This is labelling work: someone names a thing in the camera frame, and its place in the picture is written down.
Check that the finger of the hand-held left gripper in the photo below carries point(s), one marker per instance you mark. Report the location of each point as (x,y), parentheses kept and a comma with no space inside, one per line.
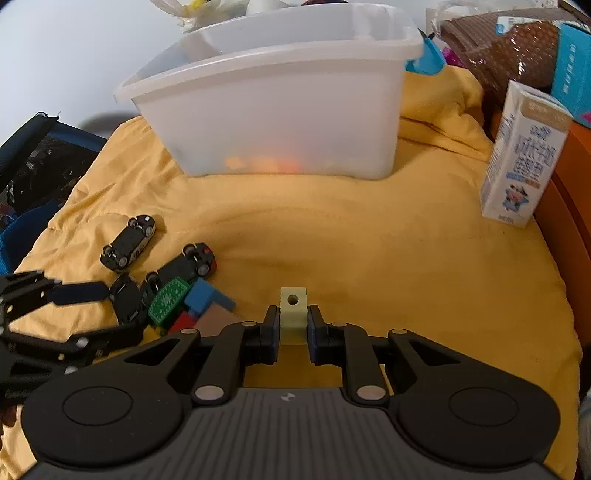
(78,293)
(92,340)

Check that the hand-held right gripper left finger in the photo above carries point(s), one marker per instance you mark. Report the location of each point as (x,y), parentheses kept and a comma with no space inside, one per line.
(274,330)

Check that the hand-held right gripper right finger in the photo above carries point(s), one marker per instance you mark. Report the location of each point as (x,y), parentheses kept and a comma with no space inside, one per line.
(314,332)

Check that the pale yellow block with hole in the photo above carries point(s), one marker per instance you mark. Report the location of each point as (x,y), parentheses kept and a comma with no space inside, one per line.
(293,316)

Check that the translucent plastic storage bin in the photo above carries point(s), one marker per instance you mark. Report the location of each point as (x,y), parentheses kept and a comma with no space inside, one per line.
(286,101)

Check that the brown block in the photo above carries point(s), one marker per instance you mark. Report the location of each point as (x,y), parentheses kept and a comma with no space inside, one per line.
(217,319)

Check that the black and white toy car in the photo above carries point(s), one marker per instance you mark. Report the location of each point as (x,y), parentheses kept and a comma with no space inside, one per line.
(129,242)

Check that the blue block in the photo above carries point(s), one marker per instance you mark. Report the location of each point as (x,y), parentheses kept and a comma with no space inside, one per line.
(207,297)

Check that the green dotted block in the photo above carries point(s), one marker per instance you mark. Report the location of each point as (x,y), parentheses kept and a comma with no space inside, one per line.
(167,301)

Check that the red block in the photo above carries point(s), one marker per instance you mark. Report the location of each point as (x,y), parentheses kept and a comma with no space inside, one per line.
(183,319)

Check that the black and red toy car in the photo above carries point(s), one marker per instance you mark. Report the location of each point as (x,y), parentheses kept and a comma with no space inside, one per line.
(184,268)

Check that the yellow blanket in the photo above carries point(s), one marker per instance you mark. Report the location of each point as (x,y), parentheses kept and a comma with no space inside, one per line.
(369,230)

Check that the blue and black bag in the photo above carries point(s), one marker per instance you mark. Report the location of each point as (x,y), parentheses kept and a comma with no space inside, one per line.
(32,184)

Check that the white milk carton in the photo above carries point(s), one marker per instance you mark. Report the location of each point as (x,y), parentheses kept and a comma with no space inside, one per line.
(524,157)

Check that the pale paper packet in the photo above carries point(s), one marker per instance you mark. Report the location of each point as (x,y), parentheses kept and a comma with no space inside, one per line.
(584,420)

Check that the white and yellow plastic bag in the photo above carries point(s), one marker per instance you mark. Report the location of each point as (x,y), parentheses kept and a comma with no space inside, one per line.
(198,11)

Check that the pink object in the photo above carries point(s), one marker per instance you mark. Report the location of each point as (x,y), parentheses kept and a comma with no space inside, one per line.
(450,57)

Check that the white round object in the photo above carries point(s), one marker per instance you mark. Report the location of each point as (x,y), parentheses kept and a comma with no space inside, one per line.
(263,4)

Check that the brown padded envelope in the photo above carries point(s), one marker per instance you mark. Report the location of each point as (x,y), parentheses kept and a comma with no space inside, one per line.
(498,46)

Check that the clear plastic bag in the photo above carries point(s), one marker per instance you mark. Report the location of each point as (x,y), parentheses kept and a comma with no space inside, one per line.
(445,11)

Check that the light blue box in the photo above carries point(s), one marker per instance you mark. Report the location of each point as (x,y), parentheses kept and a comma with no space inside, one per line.
(572,69)

